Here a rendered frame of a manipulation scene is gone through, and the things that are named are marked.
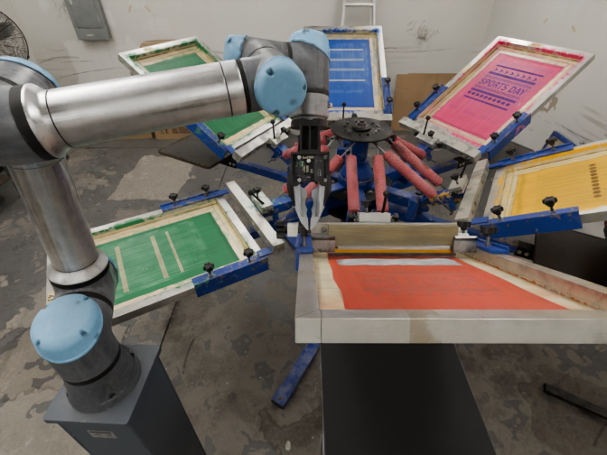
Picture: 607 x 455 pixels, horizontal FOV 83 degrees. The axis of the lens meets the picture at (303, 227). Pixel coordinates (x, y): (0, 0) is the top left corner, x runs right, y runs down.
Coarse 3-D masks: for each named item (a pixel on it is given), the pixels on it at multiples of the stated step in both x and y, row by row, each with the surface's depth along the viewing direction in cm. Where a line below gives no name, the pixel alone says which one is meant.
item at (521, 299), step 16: (400, 256) 110; (416, 256) 110; (432, 256) 110; (448, 256) 110; (480, 272) 90; (512, 288) 75; (464, 304) 65; (480, 304) 65; (496, 304) 65; (512, 304) 65; (528, 304) 65; (544, 304) 65
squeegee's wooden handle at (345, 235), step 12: (336, 228) 106; (348, 228) 106; (360, 228) 106; (372, 228) 106; (384, 228) 106; (396, 228) 106; (408, 228) 106; (420, 228) 106; (432, 228) 106; (444, 228) 106; (456, 228) 106; (336, 240) 107; (348, 240) 107; (360, 240) 107; (372, 240) 107; (384, 240) 107; (396, 240) 107; (408, 240) 107; (420, 240) 107; (432, 240) 107; (444, 240) 107
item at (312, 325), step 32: (480, 256) 103; (512, 256) 93; (576, 288) 67; (320, 320) 49; (352, 320) 49; (384, 320) 49; (416, 320) 49; (448, 320) 49; (480, 320) 49; (512, 320) 49; (544, 320) 49; (576, 320) 49
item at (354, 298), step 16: (336, 256) 110; (352, 256) 110; (368, 256) 110; (384, 256) 110; (336, 272) 90; (352, 272) 90; (352, 288) 75; (352, 304) 65; (368, 304) 65; (384, 304) 65; (400, 304) 65; (416, 304) 65; (432, 304) 65; (448, 304) 65
